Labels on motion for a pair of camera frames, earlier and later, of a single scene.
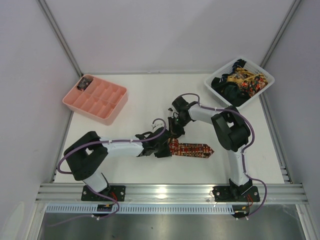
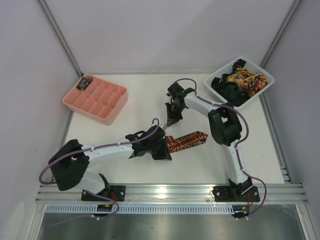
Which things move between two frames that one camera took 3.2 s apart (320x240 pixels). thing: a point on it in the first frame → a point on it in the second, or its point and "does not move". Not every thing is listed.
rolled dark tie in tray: (84, 83) does not move
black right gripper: (175, 130) → (173, 111)
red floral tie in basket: (252, 86) does not move
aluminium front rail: (275, 193) does not move
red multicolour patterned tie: (194, 150) → (174, 144)
